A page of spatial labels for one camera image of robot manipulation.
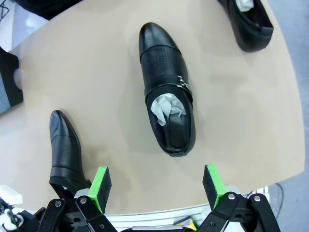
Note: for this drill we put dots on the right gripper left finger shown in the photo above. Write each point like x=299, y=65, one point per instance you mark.
x=99, y=193

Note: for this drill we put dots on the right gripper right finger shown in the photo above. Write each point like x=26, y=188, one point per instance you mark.
x=217, y=191

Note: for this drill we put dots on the black leather dress shoe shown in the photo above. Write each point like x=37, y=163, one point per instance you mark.
x=161, y=62
x=253, y=36
x=64, y=149

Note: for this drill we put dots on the white stuffing paper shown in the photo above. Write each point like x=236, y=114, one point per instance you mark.
x=164, y=106
x=245, y=4

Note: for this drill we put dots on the black shoe stand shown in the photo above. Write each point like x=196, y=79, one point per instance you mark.
x=9, y=70

